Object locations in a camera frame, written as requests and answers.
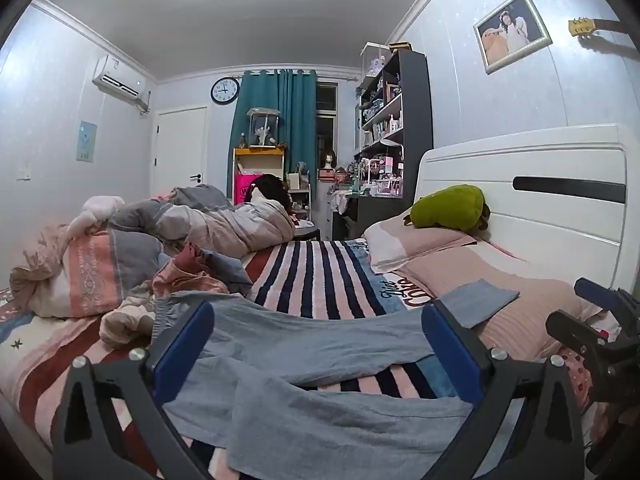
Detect teal curtain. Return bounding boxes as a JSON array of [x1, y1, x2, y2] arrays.
[[227, 68, 319, 206]]

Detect dark bookshelf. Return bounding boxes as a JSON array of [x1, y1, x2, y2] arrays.
[[352, 42, 433, 201]]

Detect crumpled blue cloth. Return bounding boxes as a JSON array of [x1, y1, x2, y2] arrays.
[[197, 247, 254, 288]]

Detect round wall clock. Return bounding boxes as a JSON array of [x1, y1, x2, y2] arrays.
[[210, 76, 241, 106]]

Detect pale pink plush toy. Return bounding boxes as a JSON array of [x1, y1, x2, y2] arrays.
[[65, 195, 126, 238]]

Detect window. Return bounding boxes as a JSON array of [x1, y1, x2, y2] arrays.
[[315, 82, 340, 181]]

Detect pink patterned folded quilt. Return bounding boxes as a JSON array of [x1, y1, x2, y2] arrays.
[[9, 225, 166, 318]]

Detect grey pants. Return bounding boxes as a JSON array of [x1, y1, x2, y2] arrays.
[[150, 277, 521, 480]]

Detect yellow guitar head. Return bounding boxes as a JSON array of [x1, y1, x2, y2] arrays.
[[567, 16, 636, 38]]

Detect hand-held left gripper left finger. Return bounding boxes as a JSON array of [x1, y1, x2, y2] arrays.
[[51, 300, 216, 480]]

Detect black and white plush toy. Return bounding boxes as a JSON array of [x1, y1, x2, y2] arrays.
[[248, 173, 296, 221]]

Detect white rack cart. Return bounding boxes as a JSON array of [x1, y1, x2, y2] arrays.
[[286, 172, 313, 226]]

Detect green plush toy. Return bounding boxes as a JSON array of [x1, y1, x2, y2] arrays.
[[404, 185, 491, 233]]

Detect light blue wall poster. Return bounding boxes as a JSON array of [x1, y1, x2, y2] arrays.
[[76, 121, 98, 163]]

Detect glass display case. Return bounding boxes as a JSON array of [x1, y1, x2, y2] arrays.
[[360, 41, 392, 78], [245, 107, 282, 148]]

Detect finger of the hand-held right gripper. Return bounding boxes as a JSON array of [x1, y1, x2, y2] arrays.
[[574, 277, 640, 321], [545, 312, 612, 361]]

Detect striped printed bed blanket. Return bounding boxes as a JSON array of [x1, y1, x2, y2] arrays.
[[0, 237, 616, 480]]

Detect pink and grey quilt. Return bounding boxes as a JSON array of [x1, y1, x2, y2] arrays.
[[107, 184, 297, 256]]

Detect white door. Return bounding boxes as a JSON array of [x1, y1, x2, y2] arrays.
[[151, 105, 208, 198]]

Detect framed photo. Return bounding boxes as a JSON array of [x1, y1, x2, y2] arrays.
[[472, 0, 552, 75]]

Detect pink dotted cloth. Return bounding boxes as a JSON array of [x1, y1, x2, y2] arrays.
[[560, 345, 601, 411]]

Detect crumpled pink cloth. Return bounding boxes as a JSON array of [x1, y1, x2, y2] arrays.
[[152, 242, 231, 301]]

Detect pink bag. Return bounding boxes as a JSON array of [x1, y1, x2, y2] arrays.
[[234, 172, 263, 206]]

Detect cream cloth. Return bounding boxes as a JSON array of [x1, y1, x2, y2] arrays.
[[99, 295, 158, 346]]

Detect white bed headboard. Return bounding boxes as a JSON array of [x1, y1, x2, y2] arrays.
[[412, 123, 640, 311]]

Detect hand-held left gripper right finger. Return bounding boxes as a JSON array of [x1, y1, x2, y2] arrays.
[[421, 299, 586, 480]]

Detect pink and white pillow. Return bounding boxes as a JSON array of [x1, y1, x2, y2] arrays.
[[362, 217, 481, 276]]

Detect white air conditioner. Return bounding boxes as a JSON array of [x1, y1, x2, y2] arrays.
[[91, 55, 151, 111]]

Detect dark desk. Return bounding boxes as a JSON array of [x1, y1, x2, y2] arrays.
[[330, 192, 418, 241]]

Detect yellow shelf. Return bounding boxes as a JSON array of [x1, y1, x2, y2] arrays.
[[231, 145, 289, 206]]

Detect pink ribbed pillow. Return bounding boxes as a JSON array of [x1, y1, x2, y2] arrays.
[[395, 245, 606, 361]]

